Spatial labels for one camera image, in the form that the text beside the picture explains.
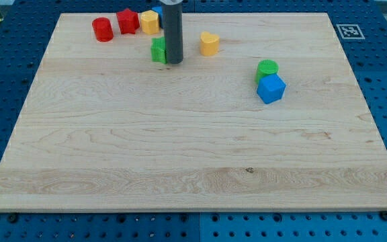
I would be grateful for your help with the green star block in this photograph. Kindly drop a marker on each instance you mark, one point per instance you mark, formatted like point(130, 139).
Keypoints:
point(158, 50)

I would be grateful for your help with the red star block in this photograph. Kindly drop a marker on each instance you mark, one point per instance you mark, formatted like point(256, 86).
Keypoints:
point(128, 21)

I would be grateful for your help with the wooden board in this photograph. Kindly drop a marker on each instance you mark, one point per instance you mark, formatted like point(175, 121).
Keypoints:
point(105, 129)

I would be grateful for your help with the yellow heart block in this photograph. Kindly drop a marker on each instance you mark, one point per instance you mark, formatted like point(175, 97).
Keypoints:
point(209, 43)

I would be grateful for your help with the blue cube block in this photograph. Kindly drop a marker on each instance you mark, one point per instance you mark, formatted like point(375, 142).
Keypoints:
point(271, 88)

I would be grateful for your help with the green cylinder block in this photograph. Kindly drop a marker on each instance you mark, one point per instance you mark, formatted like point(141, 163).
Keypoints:
point(264, 68)

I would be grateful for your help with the yellow hexagon block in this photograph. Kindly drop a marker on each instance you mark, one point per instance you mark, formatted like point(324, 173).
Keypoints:
point(149, 21)

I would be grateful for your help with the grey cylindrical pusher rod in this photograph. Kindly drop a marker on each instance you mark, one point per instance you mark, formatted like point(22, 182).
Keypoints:
point(173, 31)

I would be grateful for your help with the blue block behind rod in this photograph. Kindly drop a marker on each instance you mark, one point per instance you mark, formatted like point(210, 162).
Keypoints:
point(159, 11)

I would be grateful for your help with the red cylinder block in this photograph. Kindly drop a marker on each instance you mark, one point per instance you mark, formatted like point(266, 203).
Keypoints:
point(102, 29)

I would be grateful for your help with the white fiducial marker tag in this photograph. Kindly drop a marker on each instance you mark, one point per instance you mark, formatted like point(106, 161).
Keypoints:
point(350, 32)

